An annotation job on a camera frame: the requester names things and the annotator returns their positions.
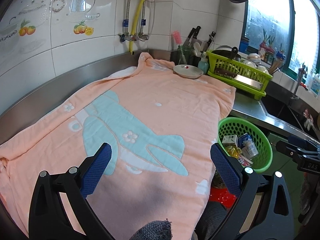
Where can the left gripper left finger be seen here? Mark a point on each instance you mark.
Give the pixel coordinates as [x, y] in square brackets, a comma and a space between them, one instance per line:
[47, 216]

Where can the black wok in rack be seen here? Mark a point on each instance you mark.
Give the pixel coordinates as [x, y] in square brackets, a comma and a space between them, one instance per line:
[228, 52]

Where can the cleaver with wooden handle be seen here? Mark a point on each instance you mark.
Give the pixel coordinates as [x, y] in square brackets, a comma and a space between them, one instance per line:
[240, 78]

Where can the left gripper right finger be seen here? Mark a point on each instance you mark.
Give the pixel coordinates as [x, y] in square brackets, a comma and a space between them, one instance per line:
[274, 216]

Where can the pink bottle brush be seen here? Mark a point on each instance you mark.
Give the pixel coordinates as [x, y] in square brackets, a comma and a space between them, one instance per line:
[177, 37]

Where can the small white carton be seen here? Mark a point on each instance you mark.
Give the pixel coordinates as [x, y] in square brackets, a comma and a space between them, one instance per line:
[230, 140]

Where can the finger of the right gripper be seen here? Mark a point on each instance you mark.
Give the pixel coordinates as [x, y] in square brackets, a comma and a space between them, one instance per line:
[299, 142]
[307, 161]

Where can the green knife holder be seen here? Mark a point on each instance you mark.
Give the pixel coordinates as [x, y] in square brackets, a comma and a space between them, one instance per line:
[185, 55]

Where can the pink towel with blue print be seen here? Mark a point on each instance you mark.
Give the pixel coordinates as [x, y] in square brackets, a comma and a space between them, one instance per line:
[160, 127]

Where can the steel sink faucet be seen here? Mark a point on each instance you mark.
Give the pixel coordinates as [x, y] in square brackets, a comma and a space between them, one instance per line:
[302, 73]

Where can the green plastic waste basket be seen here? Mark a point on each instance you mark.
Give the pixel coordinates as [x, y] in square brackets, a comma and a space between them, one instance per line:
[237, 126]

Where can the white ceramic plate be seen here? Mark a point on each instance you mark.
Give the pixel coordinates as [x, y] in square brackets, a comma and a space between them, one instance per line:
[188, 71]

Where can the yellow snack wrapper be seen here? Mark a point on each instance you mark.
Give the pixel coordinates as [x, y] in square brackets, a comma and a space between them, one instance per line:
[233, 151]

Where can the green dish rack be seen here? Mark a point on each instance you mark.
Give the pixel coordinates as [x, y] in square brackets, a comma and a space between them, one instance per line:
[252, 72]

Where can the red plastic stool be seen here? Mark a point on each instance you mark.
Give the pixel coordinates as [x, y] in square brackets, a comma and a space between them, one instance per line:
[222, 196]

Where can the wall water valves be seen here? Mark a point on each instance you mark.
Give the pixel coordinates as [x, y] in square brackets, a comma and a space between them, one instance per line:
[137, 25]

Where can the blue drink can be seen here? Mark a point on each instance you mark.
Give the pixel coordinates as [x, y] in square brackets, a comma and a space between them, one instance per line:
[246, 144]

